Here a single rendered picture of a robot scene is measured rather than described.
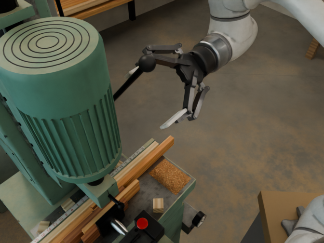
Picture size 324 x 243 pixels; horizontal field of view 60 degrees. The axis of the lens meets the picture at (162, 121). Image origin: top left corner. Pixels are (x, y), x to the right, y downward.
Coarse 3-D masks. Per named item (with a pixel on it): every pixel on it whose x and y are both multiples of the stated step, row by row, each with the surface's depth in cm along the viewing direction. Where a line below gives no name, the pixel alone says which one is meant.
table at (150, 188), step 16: (160, 160) 102; (144, 176) 98; (192, 176) 98; (144, 192) 94; (160, 192) 94; (128, 208) 90; (144, 208) 90; (128, 224) 87; (96, 240) 84; (112, 240) 84
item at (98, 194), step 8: (104, 176) 78; (80, 184) 79; (104, 184) 77; (112, 184) 77; (88, 192) 78; (96, 192) 75; (104, 192) 76; (112, 192) 79; (96, 200) 76; (104, 200) 78
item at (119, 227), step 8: (112, 208) 80; (104, 216) 79; (112, 216) 81; (120, 216) 85; (96, 224) 77; (104, 224) 79; (112, 224) 81; (120, 224) 80; (104, 232) 82; (120, 232) 79
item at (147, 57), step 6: (144, 54) 54; (144, 60) 53; (150, 60) 53; (144, 66) 53; (150, 66) 53; (138, 72) 57; (132, 78) 60; (126, 84) 63; (120, 90) 67; (114, 96) 71
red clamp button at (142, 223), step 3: (138, 219) 75; (141, 219) 75; (144, 219) 75; (138, 222) 74; (141, 222) 74; (144, 222) 74; (147, 222) 75; (138, 225) 74; (141, 225) 74; (144, 225) 74; (147, 225) 74; (141, 228) 74; (144, 228) 74
